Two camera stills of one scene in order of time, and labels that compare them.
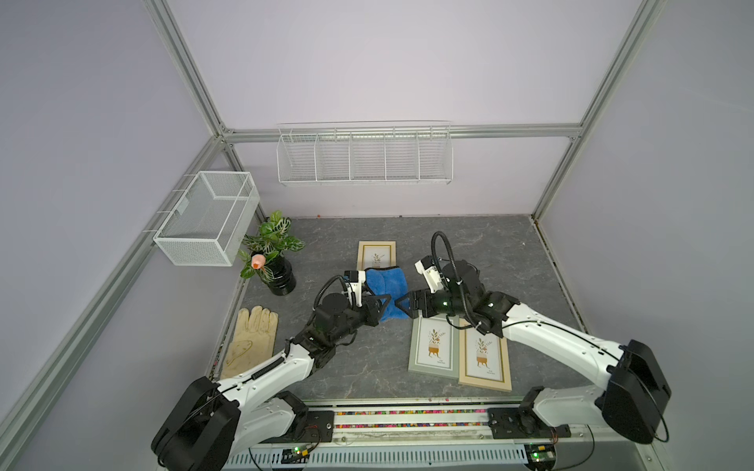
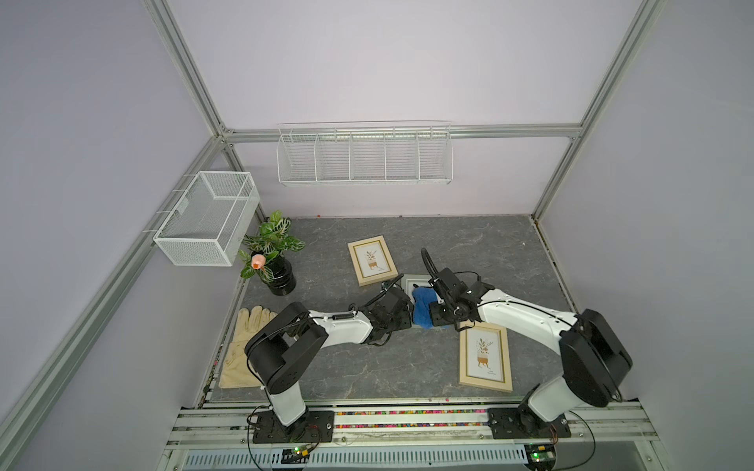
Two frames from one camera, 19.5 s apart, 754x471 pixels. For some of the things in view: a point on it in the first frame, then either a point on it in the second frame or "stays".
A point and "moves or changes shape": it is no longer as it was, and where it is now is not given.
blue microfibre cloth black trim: (388, 282) moves or changes shape
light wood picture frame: (483, 359) stays
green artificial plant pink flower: (270, 242) stays
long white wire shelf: (367, 152) stays
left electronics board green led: (296, 455) stays
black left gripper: (372, 312) to (404, 322)
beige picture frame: (376, 254) moves or changes shape
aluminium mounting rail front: (446, 424) stays
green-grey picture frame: (434, 346) to (421, 281)
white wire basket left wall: (207, 226) stays
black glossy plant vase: (285, 281) stays
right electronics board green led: (540, 456) stays
